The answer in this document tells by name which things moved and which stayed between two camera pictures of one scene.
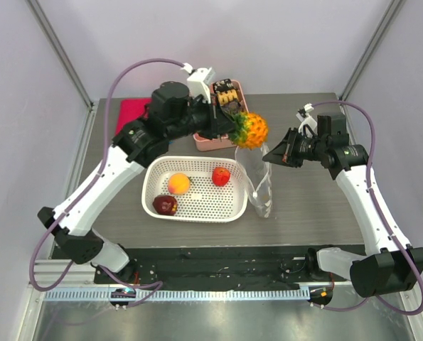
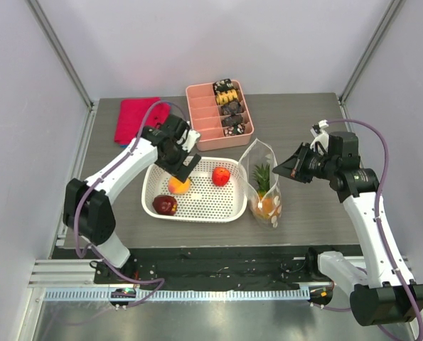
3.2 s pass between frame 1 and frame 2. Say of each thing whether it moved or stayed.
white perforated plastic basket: stayed
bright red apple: stayed
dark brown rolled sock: stayed
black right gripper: moved
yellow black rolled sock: stayed
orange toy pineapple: moved
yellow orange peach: stayed
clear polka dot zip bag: moved
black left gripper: moved
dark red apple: stayed
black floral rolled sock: stayed
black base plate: stayed
